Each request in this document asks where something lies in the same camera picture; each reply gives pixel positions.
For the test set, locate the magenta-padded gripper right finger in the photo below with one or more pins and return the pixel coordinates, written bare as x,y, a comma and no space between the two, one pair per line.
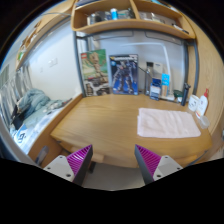
166,165

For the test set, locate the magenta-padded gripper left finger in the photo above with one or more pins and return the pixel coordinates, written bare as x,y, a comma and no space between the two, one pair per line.
60,166

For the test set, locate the pale pink towel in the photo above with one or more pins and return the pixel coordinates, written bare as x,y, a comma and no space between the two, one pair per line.
166,123

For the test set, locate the small clear plastic container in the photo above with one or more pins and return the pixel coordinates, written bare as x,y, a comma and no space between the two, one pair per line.
204,122

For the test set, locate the white printed mug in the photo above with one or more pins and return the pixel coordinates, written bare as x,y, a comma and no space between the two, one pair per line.
193,103

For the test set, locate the bed with grey-green bedding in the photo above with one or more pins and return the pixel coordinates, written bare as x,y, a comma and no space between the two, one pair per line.
33,103

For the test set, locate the white red-capped lotion bottle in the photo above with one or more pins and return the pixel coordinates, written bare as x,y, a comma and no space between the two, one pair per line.
201,105

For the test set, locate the dark green dish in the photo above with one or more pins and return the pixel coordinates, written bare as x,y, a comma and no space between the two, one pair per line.
178,93

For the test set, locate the small dark blue box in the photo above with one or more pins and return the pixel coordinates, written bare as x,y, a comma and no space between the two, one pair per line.
155,89

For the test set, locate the light blue slim box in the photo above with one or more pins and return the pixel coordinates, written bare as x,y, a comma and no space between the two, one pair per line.
165,81

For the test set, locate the clear tall water bottle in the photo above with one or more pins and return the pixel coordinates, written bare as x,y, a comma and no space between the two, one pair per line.
149,76

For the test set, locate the white cardboard box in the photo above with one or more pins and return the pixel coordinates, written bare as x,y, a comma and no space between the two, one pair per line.
158,70

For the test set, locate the green tree figure toy box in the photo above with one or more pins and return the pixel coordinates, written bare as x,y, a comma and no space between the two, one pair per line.
95,73

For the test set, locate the blue robot model kit box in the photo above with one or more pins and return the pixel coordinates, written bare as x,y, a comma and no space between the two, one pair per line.
124,75

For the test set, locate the white arched desk lamp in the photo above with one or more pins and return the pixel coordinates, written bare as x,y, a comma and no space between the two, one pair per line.
166,56

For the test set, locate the wooden shelf unit with items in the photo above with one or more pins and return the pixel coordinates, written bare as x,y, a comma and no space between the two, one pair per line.
130,24

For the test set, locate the grey metal desk frame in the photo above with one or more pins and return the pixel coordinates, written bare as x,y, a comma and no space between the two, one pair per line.
78,66

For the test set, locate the white wall socket plate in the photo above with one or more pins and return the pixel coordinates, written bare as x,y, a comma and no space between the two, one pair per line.
52,62

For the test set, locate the narrow wooden wall shelf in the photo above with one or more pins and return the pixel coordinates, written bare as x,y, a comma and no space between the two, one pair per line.
36,36

